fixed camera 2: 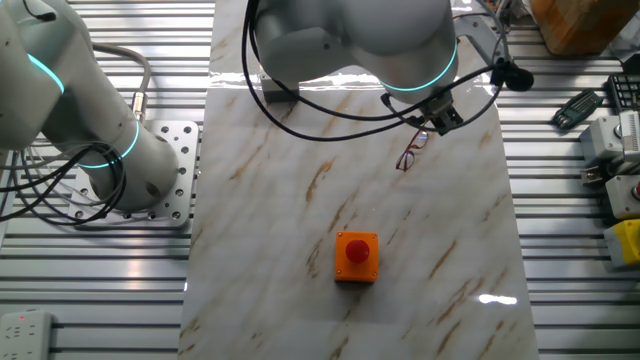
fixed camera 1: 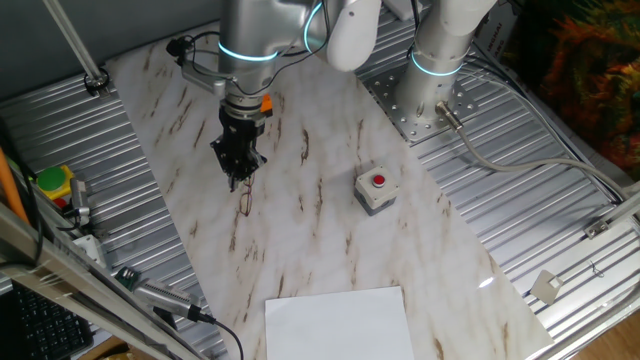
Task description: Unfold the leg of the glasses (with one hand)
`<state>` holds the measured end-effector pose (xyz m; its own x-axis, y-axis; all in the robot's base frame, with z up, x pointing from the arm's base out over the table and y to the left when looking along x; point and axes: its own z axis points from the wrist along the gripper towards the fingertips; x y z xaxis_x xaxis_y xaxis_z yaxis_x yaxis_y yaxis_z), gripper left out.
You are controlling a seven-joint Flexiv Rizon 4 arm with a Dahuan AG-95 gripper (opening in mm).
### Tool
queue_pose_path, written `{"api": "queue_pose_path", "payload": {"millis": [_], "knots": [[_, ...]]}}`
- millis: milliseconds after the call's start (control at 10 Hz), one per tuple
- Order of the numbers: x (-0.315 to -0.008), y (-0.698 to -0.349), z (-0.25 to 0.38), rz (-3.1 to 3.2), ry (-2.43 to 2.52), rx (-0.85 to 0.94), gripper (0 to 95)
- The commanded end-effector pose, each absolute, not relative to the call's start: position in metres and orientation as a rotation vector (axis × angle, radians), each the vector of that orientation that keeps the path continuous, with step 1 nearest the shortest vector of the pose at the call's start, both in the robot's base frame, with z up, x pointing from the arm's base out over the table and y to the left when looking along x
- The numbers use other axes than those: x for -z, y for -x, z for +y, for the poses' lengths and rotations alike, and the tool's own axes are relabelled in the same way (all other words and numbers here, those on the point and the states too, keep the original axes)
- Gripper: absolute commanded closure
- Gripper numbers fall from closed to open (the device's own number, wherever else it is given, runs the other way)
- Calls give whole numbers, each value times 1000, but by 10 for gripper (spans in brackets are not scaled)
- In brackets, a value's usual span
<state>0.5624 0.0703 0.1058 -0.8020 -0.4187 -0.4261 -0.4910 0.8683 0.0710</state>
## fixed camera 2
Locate orange box red mushroom button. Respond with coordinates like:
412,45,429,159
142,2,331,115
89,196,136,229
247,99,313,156
333,230,380,284

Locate silver ribbed camera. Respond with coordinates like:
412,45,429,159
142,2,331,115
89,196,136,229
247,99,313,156
618,110,640,162

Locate black cable loop at base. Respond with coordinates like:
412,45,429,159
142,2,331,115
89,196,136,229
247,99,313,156
0,142,127,227

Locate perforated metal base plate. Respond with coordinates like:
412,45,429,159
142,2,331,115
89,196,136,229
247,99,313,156
67,119,201,230

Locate brown wooden box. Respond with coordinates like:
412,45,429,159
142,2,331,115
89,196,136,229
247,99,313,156
529,0,640,56

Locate thick grey base cable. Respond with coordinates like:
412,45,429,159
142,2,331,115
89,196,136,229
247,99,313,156
92,42,153,124

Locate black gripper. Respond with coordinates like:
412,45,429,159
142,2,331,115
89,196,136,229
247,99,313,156
418,92,464,137

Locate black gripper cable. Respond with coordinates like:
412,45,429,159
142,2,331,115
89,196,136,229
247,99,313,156
241,0,426,143

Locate marble patterned board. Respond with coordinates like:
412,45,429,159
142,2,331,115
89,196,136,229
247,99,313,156
177,0,541,360

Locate yellow box green button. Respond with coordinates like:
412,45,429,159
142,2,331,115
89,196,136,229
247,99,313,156
603,218,640,270

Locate white power strip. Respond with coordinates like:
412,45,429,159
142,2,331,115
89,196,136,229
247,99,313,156
0,308,54,360

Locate black camera cable with plug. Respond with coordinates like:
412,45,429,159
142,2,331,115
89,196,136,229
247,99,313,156
248,0,535,134

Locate grey box with red button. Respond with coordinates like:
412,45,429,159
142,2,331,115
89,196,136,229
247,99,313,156
604,174,640,220

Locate light grey switch box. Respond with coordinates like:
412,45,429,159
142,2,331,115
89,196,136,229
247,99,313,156
578,115,626,166

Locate dark red framed glasses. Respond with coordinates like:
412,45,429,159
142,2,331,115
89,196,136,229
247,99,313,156
394,128,430,173

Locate grey box small red button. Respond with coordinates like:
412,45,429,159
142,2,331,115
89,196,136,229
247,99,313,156
259,74,301,105

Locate black keyboard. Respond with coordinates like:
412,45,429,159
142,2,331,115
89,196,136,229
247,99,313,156
605,73,640,114

